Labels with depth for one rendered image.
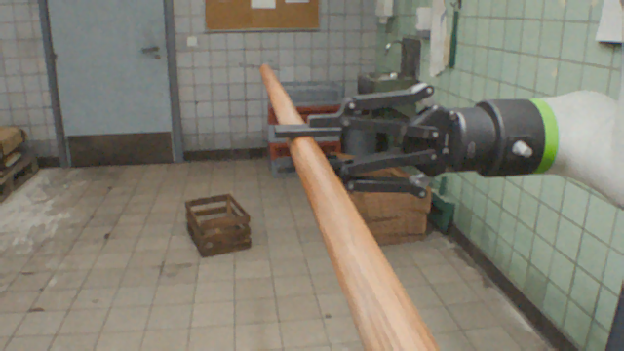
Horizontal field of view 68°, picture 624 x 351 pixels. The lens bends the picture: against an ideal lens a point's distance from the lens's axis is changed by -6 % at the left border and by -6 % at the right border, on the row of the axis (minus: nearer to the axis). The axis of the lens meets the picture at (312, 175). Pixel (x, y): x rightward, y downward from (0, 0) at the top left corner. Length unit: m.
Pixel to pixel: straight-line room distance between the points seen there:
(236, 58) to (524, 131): 4.10
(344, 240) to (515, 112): 0.34
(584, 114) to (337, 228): 0.38
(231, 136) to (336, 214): 4.37
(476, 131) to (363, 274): 0.33
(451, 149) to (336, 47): 4.10
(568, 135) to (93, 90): 4.41
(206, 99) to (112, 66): 0.87
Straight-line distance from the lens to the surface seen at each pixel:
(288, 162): 0.54
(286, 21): 4.55
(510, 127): 0.57
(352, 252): 0.28
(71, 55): 4.76
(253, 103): 4.62
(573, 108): 0.62
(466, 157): 0.56
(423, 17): 3.42
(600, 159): 0.57
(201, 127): 4.68
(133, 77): 4.65
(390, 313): 0.22
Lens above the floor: 1.34
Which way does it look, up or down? 18 degrees down
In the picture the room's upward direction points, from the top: straight up
